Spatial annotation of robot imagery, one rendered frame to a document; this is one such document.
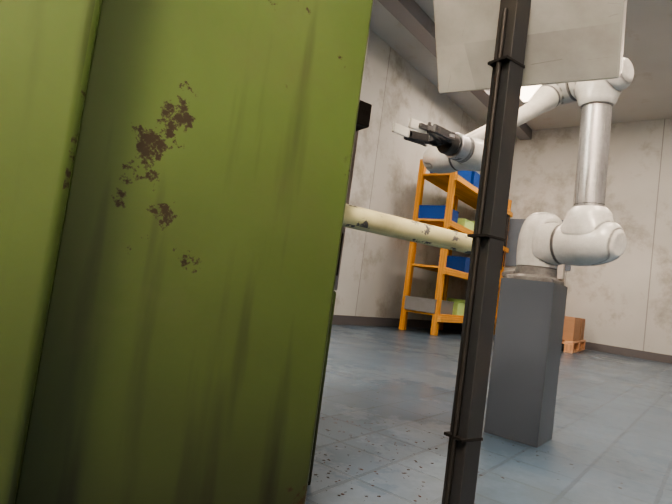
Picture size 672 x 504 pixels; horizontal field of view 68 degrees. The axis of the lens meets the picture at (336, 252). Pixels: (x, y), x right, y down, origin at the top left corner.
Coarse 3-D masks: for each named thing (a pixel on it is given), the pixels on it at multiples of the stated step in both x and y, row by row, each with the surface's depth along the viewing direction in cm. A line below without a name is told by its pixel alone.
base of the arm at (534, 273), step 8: (504, 272) 203; (512, 272) 200; (520, 272) 194; (528, 272) 191; (536, 272) 189; (544, 272) 189; (552, 272) 190; (536, 280) 188; (544, 280) 186; (552, 280) 185
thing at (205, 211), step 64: (128, 0) 67; (192, 0) 72; (256, 0) 78; (320, 0) 84; (128, 64) 67; (192, 64) 72; (256, 64) 78; (320, 64) 84; (128, 128) 67; (192, 128) 72; (256, 128) 78; (320, 128) 85; (128, 192) 68; (192, 192) 73; (256, 192) 78; (320, 192) 85; (64, 256) 63; (128, 256) 68; (192, 256) 73; (256, 256) 78; (320, 256) 85; (64, 320) 64; (128, 320) 68; (192, 320) 73; (256, 320) 79; (320, 320) 85; (64, 384) 64; (128, 384) 68; (192, 384) 73; (256, 384) 79; (320, 384) 86; (64, 448) 64; (128, 448) 68; (192, 448) 73; (256, 448) 79
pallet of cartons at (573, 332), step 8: (568, 320) 678; (576, 320) 686; (584, 320) 770; (568, 328) 677; (576, 328) 692; (568, 336) 675; (576, 336) 698; (568, 344) 670; (576, 344) 721; (584, 344) 772; (568, 352) 669
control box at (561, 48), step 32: (448, 0) 99; (480, 0) 96; (544, 0) 90; (576, 0) 88; (608, 0) 86; (448, 32) 101; (480, 32) 98; (544, 32) 92; (576, 32) 90; (608, 32) 88; (448, 64) 103; (480, 64) 100; (544, 64) 94; (576, 64) 92; (608, 64) 89
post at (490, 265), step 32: (512, 0) 90; (512, 32) 89; (512, 64) 89; (512, 96) 89; (512, 128) 89; (512, 160) 89; (480, 192) 90; (480, 256) 87; (480, 288) 86; (480, 320) 85; (480, 352) 85; (480, 384) 86; (480, 416) 86; (448, 448) 87
